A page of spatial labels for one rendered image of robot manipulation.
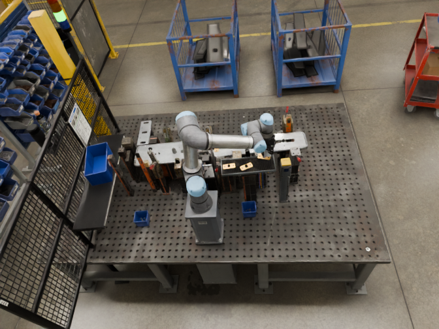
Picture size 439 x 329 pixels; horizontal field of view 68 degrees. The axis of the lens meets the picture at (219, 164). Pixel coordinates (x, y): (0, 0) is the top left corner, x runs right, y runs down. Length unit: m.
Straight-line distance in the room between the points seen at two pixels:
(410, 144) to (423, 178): 0.47
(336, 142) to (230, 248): 1.34
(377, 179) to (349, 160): 0.90
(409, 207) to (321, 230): 1.36
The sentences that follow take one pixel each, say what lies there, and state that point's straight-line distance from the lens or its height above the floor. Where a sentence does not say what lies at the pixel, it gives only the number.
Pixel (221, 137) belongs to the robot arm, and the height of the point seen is 1.66.
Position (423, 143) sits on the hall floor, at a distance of 4.28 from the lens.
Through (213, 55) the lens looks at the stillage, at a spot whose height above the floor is 0.50.
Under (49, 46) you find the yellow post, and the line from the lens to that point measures 2.77.
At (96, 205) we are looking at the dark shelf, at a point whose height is 1.03.
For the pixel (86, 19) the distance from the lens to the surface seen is 5.48.
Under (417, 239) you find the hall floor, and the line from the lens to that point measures 3.51.
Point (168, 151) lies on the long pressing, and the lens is 2.65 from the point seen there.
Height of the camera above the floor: 2.91
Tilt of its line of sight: 50 degrees down
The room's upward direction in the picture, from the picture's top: 11 degrees counter-clockwise
